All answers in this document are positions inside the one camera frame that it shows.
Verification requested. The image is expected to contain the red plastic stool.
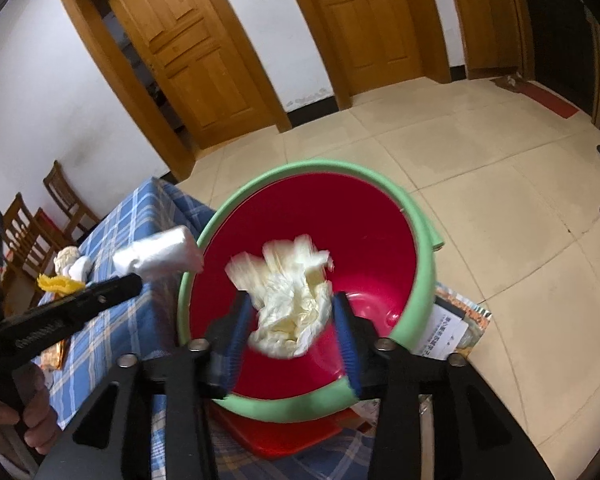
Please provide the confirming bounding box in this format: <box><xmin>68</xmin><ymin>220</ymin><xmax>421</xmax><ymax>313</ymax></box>
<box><xmin>214</xmin><ymin>400</ymin><xmax>342</xmax><ymax>459</ymax></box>

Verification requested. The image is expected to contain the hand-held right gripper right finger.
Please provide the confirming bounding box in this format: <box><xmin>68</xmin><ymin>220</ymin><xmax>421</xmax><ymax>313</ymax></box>
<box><xmin>330</xmin><ymin>292</ymin><xmax>556</xmax><ymax>480</ymax></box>

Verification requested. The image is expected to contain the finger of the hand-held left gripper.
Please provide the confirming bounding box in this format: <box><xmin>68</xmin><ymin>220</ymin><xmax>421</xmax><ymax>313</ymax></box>
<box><xmin>2</xmin><ymin>274</ymin><xmax>144</xmax><ymax>361</ymax></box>

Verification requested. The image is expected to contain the round cream paper ball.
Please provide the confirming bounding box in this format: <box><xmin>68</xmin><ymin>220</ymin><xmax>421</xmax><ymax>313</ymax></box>
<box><xmin>54</xmin><ymin>246</ymin><xmax>80</xmax><ymax>272</ymax></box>

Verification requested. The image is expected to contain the white plastic wrapper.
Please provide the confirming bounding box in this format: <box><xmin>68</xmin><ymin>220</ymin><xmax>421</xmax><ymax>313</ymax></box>
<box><xmin>112</xmin><ymin>225</ymin><xmax>206</xmax><ymax>277</ymax></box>

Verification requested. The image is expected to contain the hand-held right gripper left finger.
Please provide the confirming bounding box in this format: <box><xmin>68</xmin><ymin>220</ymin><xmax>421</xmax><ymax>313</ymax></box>
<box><xmin>32</xmin><ymin>292</ymin><xmax>253</xmax><ymax>480</ymax></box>

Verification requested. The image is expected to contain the red bin with green rim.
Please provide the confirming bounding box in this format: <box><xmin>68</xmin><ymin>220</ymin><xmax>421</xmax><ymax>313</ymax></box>
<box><xmin>177</xmin><ymin>159</ymin><xmax>446</xmax><ymax>418</ymax></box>

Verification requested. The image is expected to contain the orange cardboard box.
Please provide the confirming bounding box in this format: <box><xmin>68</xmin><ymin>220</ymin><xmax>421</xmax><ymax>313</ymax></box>
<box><xmin>41</xmin><ymin>341</ymin><xmax>70</xmax><ymax>372</ymax></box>

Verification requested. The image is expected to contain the yellow wrapper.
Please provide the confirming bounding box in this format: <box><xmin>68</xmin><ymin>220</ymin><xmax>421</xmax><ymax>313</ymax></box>
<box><xmin>36</xmin><ymin>273</ymin><xmax>86</xmax><ymax>295</ymax></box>

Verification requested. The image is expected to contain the wooden chair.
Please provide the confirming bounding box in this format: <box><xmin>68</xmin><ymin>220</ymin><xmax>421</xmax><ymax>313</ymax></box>
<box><xmin>1</xmin><ymin>193</ymin><xmax>77</xmax><ymax>293</ymax></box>
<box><xmin>43</xmin><ymin>160</ymin><xmax>102</xmax><ymax>242</ymax></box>

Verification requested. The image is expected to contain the closed wooden door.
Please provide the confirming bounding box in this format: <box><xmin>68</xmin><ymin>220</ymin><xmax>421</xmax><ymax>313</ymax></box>
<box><xmin>277</xmin><ymin>0</ymin><xmax>453</xmax><ymax>111</ymax></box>

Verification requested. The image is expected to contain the cream paper wad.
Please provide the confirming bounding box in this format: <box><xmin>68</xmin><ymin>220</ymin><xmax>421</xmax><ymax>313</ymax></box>
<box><xmin>225</xmin><ymin>234</ymin><xmax>336</xmax><ymax>359</ymax></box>

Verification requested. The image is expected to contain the open wooden door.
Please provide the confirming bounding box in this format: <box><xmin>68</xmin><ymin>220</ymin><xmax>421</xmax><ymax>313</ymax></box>
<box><xmin>60</xmin><ymin>0</ymin><xmax>293</xmax><ymax>183</ymax></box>

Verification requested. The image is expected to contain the blue plaid blanket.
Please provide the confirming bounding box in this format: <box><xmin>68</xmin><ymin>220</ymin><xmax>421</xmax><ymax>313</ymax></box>
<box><xmin>30</xmin><ymin>177</ymin><xmax>381</xmax><ymax>480</ymax></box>

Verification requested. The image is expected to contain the red floor mat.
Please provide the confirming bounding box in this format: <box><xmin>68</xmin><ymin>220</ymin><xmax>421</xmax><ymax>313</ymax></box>
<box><xmin>521</xmin><ymin>80</ymin><xmax>581</xmax><ymax>119</ymax></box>

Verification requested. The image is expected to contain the person's left hand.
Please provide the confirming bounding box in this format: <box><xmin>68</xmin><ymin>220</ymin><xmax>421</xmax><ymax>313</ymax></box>
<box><xmin>0</xmin><ymin>362</ymin><xmax>62</xmax><ymax>461</ymax></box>

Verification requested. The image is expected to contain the printed magazine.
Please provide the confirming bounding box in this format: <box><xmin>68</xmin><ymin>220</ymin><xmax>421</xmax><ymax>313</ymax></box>
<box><xmin>414</xmin><ymin>284</ymin><xmax>493</xmax><ymax>362</ymax></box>

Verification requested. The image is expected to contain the wooden cabinet panel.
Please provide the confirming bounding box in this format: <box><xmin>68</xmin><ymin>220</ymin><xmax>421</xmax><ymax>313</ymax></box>
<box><xmin>448</xmin><ymin>0</ymin><xmax>523</xmax><ymax>80</ymax></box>

